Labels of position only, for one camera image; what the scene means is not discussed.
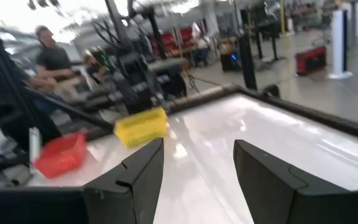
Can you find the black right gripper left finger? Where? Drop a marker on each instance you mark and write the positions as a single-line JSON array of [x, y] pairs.
[[120, 202]]

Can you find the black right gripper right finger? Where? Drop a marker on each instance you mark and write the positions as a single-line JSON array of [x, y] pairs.
[[275, 202]]

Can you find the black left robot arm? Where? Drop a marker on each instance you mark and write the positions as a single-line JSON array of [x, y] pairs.
[[135, 84]]

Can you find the red plastic basket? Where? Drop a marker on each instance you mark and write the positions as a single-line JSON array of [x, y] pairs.
[[61, 155]]

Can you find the yellow plastic basket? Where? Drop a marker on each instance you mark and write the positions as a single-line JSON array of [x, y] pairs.
[[141, 127]]

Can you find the red tool chest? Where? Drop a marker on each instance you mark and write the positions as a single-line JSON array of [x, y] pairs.
[[311, 60]]

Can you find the person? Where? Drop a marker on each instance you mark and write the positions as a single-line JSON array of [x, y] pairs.
[[202, 43], [53, 57]]

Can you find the white standing kiosk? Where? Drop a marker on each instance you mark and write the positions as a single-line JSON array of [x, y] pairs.
[[340, 43]]

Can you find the red storage cabinets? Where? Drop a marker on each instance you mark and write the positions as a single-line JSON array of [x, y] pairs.
[[185, 37]]

